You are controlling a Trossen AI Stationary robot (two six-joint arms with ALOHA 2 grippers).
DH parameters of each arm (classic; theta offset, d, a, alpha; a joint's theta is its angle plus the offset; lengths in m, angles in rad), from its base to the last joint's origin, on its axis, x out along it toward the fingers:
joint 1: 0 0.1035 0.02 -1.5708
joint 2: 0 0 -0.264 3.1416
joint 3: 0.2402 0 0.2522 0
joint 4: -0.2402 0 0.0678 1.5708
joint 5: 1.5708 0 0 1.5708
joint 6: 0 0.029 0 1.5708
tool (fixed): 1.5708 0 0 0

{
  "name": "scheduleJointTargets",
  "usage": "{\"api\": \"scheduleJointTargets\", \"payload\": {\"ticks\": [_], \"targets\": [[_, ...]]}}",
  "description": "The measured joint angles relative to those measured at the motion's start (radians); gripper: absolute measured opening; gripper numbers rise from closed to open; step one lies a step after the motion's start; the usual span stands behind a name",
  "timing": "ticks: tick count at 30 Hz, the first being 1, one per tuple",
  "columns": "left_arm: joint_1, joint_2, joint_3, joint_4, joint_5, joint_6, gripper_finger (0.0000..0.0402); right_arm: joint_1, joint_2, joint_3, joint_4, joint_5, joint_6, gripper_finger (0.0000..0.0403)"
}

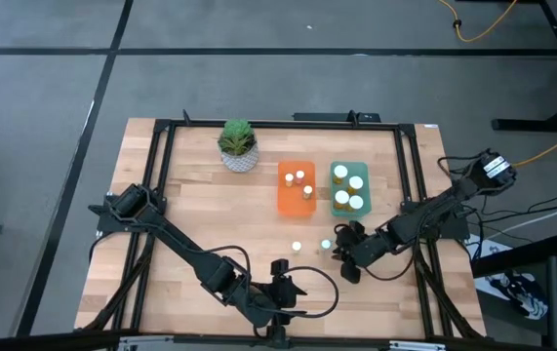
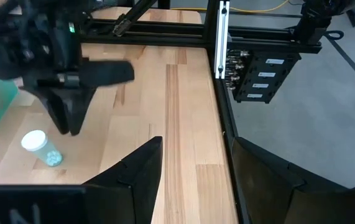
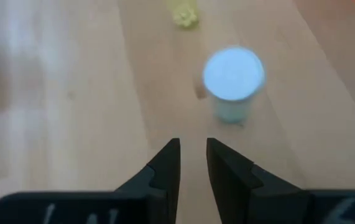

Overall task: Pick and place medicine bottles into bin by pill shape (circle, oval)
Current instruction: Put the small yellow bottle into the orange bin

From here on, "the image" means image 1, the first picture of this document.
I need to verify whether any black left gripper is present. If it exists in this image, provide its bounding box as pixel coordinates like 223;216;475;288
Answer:
253;260;309;338

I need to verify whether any silver metal bracket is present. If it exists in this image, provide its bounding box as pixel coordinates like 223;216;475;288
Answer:
387;339;448;351
117;334;176;351

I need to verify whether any white cable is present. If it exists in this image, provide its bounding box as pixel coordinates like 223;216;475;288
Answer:
487;193;557;241

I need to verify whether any green translucent plastic bin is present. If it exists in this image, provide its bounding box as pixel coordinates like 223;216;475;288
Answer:
329;161;373;217

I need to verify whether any yellow power cable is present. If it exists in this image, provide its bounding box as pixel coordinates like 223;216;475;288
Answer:
519;124;557;167
437;0;519;44

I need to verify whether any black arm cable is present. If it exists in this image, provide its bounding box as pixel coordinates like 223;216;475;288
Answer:
361;228;419;283
199;243;341;321

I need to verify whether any black aluminium rig frame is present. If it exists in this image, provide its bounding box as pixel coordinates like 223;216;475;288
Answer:
75;109;487;351

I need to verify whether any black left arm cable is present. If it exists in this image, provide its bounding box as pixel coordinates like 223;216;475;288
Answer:
199;243;341;321

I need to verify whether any blue white printed bag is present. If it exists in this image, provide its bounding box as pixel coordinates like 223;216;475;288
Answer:
472;233;550;321

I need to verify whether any succulent in white patterned pot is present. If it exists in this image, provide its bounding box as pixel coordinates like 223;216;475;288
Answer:
217;118;260;174

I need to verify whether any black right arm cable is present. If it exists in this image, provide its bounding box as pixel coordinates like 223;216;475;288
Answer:
361;228;419;283

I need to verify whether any black desk frame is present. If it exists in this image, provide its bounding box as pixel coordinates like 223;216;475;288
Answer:
491;0;557;134

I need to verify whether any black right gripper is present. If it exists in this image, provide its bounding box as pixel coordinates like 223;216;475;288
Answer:
334;221;394;285

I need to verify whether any orange translucent plastic bin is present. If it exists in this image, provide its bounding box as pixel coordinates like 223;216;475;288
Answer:
276;160;318;218

